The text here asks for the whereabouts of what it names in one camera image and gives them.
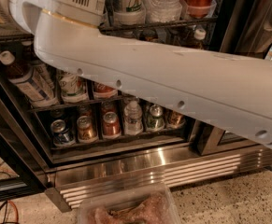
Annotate gold can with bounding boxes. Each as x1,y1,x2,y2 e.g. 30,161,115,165
167,111,185,128
77,116,98,143

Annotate green can bottom shelf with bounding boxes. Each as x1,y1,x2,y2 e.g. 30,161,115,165
146,105,165,132

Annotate brown tea bottle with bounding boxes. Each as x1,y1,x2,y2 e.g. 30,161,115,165
0,51,57,107
188,28,206,49
21,41,54,89

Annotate brown tea bottle front left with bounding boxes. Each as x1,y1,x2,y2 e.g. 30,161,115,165
0,51,57,107

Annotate brown tea bottle right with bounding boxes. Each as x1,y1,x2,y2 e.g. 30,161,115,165
188,28,206,49

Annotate gold can bottom right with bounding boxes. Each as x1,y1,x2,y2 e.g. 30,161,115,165
167,111,185,128

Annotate clear plastic food container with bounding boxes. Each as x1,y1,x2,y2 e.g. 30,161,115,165
78,183,181,224

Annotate blue can bottom front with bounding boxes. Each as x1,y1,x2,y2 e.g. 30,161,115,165
50,119,75,147

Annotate orange floor cable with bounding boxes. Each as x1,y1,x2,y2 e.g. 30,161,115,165
0,200,20,224

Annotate left fridge glass door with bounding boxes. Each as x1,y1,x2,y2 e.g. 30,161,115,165
0,81,48,205

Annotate clear water bottle top shelf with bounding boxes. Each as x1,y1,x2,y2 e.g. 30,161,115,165
143,0,182,23

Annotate water bottle bottom shelf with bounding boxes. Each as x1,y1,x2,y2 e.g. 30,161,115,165
123,101,143,135

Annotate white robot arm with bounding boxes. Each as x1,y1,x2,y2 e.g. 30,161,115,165
0,0,272,149

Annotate gold can bottom left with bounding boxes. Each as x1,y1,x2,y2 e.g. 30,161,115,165
77,116,98,143

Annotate red can bottom front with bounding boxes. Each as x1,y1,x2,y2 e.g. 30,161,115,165
103,112,121,138

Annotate brown tea bottle back left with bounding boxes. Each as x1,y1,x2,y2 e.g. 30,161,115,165
21,41,54,89

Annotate steel fridge vent grille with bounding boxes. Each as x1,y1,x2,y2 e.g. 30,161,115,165
45,145,272,212

